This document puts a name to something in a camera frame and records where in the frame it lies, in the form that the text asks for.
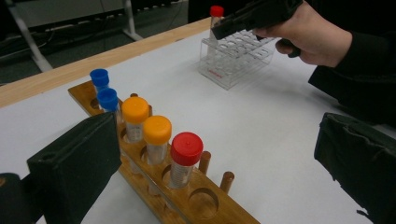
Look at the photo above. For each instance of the clear acrylic tube rack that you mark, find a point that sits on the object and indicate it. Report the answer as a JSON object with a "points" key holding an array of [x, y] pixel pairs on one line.
{"points": [[236, 62]]}

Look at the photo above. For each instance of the white table sheet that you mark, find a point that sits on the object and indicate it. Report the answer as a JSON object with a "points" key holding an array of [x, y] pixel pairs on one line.
{"points": [[249, 124]]}

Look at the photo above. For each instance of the wooden test tube rack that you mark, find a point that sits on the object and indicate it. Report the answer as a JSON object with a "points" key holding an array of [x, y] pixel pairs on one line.
{"points": [[232, 213]]}

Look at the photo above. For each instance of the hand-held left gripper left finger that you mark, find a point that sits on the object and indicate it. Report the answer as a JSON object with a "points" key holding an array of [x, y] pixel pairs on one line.
{"points": [[74, 168]]}

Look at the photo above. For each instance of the white metal stand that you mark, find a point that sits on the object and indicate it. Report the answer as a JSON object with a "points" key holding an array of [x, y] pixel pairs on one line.
{"points": [[31, 46]]}

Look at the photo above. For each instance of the blue cap test tube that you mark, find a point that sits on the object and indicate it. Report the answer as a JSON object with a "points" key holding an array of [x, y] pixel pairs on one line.
{"points": [[107, 99], [99, 77]]}

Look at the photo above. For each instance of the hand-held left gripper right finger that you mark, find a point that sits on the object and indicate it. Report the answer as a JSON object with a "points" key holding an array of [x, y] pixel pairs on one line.
{"points": [[358, 168]]}

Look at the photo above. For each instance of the orange cap test tube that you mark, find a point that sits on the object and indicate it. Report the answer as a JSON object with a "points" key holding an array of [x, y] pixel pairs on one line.
{"points": [[134, 109], [157, 129]]}

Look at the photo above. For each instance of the red cap test tube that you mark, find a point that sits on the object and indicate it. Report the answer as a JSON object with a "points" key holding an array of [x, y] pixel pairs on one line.
{"points": [[216, 11], [186, 148]]}

